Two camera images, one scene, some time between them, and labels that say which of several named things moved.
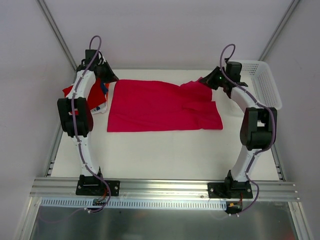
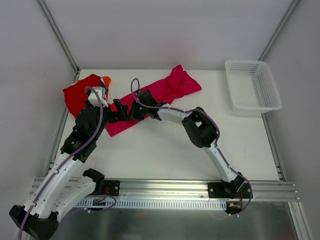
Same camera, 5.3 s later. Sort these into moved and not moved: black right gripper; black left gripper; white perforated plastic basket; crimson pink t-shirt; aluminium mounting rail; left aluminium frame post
Moved: crimson pink t-shirt; black right gripper; black left gripper
Not moved: aluminium mounting rail; white perforated plastic basket; left aluminium frame post
